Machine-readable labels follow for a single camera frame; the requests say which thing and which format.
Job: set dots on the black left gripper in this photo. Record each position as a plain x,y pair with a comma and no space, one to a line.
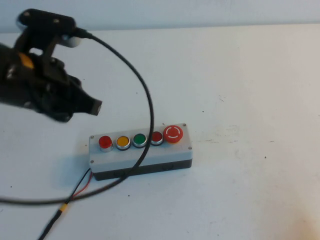
53,100

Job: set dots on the red illuminated push button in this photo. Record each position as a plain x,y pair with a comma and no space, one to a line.
105,143

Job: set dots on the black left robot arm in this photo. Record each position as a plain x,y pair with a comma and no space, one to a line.
12,82

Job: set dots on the yellow push button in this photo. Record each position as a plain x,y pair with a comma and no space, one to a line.
123,142

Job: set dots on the green push button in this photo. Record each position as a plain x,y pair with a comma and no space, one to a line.
139,140

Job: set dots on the flat red push button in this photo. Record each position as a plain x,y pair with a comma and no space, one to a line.
158,137

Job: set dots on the red mushroom emergency stop button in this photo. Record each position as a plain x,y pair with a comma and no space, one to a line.
173,134

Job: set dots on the grey black push-button control box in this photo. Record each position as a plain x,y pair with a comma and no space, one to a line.
172,153

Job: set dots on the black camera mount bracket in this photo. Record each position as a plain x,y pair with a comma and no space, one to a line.
53,72

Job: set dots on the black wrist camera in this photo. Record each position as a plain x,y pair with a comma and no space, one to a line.
45,18

